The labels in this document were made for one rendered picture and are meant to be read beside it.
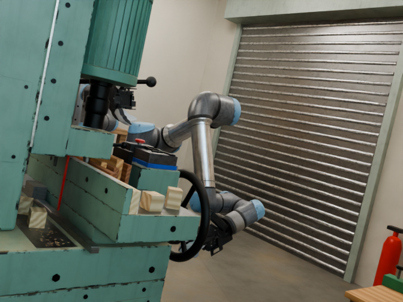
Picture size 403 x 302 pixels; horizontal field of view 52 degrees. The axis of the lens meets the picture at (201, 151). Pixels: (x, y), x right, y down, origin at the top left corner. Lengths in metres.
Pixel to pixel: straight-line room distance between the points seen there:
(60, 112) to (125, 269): 0.39
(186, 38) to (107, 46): 4.43
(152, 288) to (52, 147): 0.42
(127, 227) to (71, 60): 0.40
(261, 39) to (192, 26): 1.00
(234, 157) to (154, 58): 1.55
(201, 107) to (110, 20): 0.66
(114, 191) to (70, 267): 0.18
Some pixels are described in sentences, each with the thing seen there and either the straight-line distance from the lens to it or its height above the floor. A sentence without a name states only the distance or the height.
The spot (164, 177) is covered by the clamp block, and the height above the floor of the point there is 0.94.
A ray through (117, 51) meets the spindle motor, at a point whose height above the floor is 1.23.
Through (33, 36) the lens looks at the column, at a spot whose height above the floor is 1.21.
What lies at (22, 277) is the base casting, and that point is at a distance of 0.91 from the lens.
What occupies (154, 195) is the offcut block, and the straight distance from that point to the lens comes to 0.91.
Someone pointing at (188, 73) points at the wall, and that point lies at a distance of 5.46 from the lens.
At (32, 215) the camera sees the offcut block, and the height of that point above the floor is 0.83.
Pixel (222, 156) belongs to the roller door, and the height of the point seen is 0.74.
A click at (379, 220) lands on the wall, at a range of 3.90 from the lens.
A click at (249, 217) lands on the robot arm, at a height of 0.81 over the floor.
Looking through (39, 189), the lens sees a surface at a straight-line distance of 1.20.
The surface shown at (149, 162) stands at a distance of 1.14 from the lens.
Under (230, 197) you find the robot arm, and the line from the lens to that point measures 1.58.
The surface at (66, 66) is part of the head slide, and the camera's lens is 0.99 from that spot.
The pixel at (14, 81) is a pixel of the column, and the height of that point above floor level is 1.11.
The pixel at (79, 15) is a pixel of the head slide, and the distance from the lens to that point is 1.01.
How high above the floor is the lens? 1.12
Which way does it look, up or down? 4 degrees down
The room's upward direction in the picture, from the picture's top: 12 degrees clockwise
